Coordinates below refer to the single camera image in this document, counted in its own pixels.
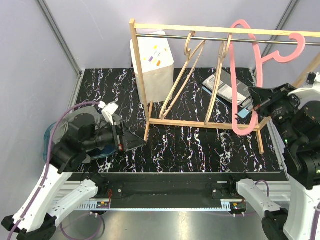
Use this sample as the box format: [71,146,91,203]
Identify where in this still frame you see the grey booklet with label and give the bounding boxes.
[202,70,250,119]

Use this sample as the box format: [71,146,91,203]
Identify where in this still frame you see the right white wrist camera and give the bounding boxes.
[288,72,320,99]

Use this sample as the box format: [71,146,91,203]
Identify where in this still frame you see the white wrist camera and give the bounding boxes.
[98,101,119,126]
[288,72,320,99]

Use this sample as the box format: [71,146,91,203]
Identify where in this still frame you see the wooden clothes rack frame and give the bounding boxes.
[129,19,320,154]

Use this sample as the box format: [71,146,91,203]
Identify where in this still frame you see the beige hanger of navy shorts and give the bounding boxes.
[159,30,207,121]

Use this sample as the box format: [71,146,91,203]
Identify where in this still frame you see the metal clothes rail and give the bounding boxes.
[137,34,320,47]

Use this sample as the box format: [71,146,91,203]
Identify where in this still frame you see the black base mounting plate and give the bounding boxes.
[53,172,291,212]

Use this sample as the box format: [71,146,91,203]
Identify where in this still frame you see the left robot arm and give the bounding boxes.
[1,113,146,240]

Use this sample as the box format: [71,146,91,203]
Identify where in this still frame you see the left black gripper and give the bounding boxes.
[83,119,147,151]

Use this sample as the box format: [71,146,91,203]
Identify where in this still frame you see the beige hanger of comic shorts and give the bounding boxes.
[204,33,232,126]

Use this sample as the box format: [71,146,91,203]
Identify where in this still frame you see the pink plastic hanger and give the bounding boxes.
[228,33,306,136]

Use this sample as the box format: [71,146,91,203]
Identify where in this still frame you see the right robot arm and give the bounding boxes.
[227,83,320,240]

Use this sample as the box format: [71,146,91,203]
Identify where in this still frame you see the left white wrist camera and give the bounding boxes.
[98,101,119,126]

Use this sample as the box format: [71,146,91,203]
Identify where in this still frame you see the blue transparent plastic bin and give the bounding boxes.
[42,122,116,164]

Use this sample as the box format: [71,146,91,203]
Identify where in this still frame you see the grey shorts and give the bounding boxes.
[53,106,111,166]

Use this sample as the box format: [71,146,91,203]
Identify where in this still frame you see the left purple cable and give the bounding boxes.
[8,101,106,240]

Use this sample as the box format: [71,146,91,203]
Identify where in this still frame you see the white box with stickers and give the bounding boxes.
[137,37,174,104]

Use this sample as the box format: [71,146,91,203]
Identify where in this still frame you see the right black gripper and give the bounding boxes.
[248,80,302,146]

